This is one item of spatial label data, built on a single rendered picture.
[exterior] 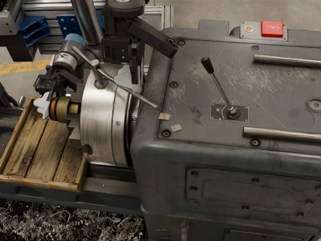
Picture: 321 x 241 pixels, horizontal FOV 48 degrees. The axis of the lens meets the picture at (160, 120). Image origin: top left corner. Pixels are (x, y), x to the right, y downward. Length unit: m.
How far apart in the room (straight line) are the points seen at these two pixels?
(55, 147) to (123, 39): 0.66
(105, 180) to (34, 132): 0.34
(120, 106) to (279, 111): 0.40
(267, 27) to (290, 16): 2.19
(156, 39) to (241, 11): 2.54
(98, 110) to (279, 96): 0.47
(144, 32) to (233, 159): 0.34
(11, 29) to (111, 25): 0.83
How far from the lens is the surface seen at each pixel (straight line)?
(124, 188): 1.22
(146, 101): 0.80
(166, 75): 0.97
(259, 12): 3.29
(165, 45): 0.77
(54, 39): 1.72
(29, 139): 1.39
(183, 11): 3.25
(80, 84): 1.12
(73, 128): 1.08
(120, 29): 0.79
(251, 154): 0.84
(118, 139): 0.97
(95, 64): 0.93
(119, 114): 0.95
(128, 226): 1.48
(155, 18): 2.84
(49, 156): 1.32
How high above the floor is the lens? 1.96
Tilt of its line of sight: 54 degrees down
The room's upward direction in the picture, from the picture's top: 5 degrees counter-clockwise
